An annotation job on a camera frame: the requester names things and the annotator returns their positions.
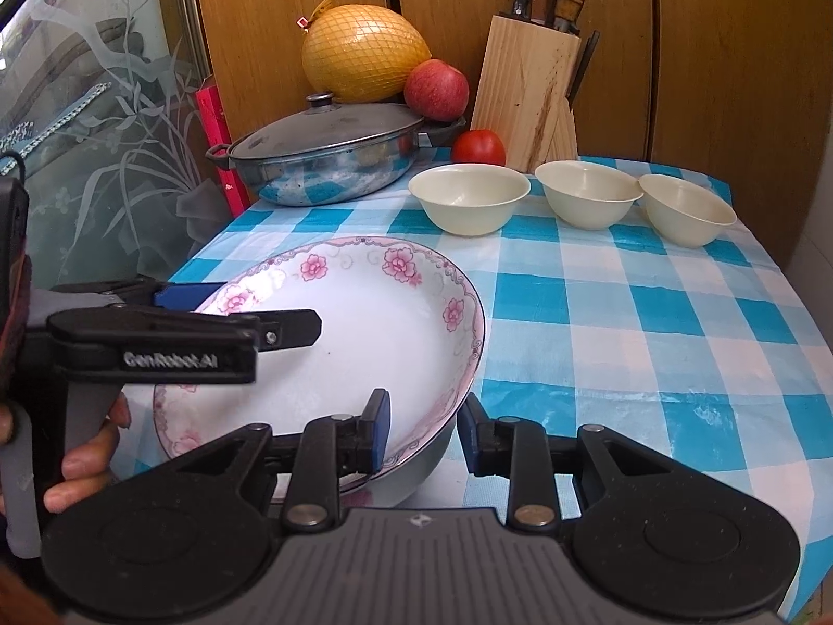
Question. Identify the red apple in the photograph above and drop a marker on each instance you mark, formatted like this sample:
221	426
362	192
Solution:
437	91

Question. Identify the pink floral white plate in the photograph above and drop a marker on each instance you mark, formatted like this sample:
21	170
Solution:
395	315

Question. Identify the cream bowl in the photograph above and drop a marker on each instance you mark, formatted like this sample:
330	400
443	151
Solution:
686	214
469	200
586	195

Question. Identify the steel pan with handles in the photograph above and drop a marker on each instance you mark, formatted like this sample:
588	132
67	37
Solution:
339	174

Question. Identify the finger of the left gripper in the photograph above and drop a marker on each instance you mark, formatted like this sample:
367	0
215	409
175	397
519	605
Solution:
185	296
280	329

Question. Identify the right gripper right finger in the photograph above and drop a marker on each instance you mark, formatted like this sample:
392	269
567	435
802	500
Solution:
520	451

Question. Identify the wooden knife block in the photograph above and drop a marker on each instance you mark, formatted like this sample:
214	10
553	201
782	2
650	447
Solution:
521	96

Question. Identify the glass pan lid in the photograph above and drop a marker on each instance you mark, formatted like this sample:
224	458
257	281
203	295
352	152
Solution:
324	126

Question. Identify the yellow pomelo in net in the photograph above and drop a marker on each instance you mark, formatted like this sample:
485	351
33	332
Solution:
360	53

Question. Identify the red tomato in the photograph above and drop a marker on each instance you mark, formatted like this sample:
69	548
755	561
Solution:
478	147

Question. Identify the person's left hand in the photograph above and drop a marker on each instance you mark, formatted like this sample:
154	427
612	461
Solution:
86	469

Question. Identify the frosted glass door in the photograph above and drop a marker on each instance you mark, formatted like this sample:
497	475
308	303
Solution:
99	103

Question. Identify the red flat board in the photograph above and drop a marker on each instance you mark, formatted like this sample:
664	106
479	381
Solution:
217	132

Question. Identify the black scissors handle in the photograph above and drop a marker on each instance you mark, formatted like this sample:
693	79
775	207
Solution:
581	67

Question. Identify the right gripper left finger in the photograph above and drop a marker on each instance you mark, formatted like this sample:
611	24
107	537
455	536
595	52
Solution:
328	449

